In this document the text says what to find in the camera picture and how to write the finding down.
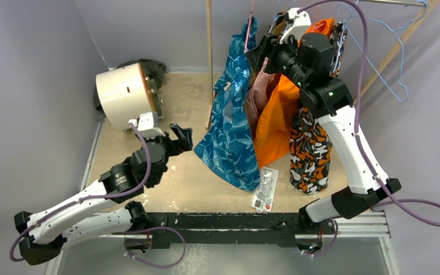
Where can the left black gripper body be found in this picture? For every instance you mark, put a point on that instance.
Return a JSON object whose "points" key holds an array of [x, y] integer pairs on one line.
{"points": [[172, 146]]}

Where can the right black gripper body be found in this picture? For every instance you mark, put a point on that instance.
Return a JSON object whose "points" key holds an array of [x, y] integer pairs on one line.
{"points": [[267, 48]]}

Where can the blue patterned shorts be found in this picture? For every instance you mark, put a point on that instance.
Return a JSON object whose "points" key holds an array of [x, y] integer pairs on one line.
{"points": [[227, 148]]}

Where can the pink wire hanger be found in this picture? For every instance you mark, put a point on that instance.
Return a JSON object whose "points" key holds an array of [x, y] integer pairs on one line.
{"points": [[249, 25]]}

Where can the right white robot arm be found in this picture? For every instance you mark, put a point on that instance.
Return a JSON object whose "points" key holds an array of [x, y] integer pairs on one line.
{"points": [[307, 64]]}

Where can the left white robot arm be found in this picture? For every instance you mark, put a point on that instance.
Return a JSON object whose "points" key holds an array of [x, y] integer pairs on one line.
{"points": [[106, 206]]}

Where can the brown shorts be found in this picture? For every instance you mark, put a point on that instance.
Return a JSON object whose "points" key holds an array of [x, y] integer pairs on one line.
{"points": [[279, 30]]}

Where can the pink shorts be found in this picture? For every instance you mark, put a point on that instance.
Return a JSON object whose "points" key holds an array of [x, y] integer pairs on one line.
{"points": [[257, 97]]}

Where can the orange shorts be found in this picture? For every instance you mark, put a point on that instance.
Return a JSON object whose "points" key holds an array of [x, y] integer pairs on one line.
{"points": [[272, 140]]}

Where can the camouflage patterned shorts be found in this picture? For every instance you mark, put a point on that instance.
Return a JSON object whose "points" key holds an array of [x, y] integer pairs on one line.
{"points": [[310, 149]]}

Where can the dark green cloth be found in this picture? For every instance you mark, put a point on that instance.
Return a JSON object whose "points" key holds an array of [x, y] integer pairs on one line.
{"points": [[152, 68]]}

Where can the wooden rack pole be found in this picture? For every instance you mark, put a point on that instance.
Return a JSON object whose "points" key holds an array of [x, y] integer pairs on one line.
{"points": [[209, 49]]}

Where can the white cylindrical drum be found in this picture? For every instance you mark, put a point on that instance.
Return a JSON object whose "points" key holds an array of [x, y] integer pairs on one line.
{"points": [[126, 93]]}

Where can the white printed card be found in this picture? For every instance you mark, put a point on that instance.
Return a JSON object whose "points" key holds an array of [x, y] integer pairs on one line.
{"points": [[263, 195]]}

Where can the metal hanging rod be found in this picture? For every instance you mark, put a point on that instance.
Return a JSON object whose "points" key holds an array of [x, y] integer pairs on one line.
{"points": [[399, 3]]}

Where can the wooden diagonal rack bar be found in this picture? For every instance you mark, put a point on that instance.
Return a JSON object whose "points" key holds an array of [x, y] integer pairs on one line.
{"points": [[404, 33]]}

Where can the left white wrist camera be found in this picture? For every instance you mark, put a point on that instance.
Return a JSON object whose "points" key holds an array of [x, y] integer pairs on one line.
{"points": [[147, 124]]}

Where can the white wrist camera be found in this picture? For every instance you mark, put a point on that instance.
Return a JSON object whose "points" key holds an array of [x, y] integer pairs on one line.
{"points": [[298, 21], [147, 124]]}

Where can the blue wire hanger left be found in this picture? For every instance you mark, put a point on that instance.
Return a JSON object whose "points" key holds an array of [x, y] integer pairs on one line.
{"points": [[278, 18]]}

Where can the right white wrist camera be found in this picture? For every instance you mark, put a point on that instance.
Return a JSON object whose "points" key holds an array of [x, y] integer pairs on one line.
{"points": [[298, 21]]}

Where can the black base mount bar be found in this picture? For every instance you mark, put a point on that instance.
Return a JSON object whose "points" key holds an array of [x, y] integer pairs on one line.
{"points": [[281, 229]]}

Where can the empty blue wire hanger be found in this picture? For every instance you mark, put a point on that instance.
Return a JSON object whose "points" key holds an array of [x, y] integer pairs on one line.
{"points": [[391, 24]]}

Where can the aluminium frame rail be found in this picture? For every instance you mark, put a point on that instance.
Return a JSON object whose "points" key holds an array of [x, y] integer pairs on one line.
{"points": [[375, 224]]}

